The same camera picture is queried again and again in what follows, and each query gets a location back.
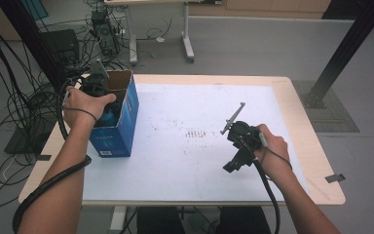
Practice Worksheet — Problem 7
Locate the computer tower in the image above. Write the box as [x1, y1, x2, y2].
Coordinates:
[91, 9, 121, 57]

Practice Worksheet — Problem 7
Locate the black box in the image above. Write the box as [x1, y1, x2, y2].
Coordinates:
[40, 28, 81, 66]

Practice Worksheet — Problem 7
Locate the blue plastic bottle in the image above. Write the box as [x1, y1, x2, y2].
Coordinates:
[96, 108, 119, 129]

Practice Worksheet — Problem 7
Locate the white paper sheet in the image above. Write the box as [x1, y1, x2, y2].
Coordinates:
[82, 83, 308, 202]

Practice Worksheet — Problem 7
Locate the person's right leg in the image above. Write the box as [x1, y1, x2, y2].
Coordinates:
[215, 206, 272, 234]

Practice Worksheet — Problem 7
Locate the person's right hand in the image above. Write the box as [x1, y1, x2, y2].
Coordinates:
[254, 123, 293, 181]

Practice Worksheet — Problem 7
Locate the white desk frame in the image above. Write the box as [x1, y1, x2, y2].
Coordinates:
[105, 0, 196, 64]

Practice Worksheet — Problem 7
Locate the wooden cabinet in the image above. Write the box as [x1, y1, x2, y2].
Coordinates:
[188, 0, 332, 19]

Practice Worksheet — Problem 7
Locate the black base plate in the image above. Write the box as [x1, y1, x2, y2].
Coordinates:
[4, 123, 56, 155]

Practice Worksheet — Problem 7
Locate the white table leg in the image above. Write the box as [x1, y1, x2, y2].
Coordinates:
[108, 205, 128, 234]

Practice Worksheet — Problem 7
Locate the person's left hand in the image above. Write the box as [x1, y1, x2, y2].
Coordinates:
[62, 86, 117, 130]

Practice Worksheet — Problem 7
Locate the blue cardboard box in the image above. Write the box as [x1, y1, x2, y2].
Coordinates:
[89, 69, 140, 159]

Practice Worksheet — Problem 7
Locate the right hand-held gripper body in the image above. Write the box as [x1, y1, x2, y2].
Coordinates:
[220, 101, 262, 152]

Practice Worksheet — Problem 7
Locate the tangle of black cables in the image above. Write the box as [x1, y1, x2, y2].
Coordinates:
[0, 0, 176, 209]

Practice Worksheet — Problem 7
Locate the person's leg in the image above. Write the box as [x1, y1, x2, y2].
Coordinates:
[136, 207, 186, 234]
[215, 206, 272, 234]

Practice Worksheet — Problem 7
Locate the thick black corrugated cable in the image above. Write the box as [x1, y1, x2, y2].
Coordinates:
[252, 159, 281, 234]
[12, 77, 93, 233]

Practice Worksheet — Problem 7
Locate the person's left leg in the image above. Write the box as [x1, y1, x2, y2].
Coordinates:
[136, 207, 186, 234]

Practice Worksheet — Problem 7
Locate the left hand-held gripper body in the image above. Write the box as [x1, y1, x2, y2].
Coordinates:
[79, 59, 110, 97]

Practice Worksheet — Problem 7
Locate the thin black cable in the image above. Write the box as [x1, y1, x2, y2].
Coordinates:
[258, 131, 293, 172]
[62, 91, 97, 123]

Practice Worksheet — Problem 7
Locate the black metal post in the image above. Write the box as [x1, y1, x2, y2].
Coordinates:
[0, 0, 66, 96]
[305, 0, 374, 110]

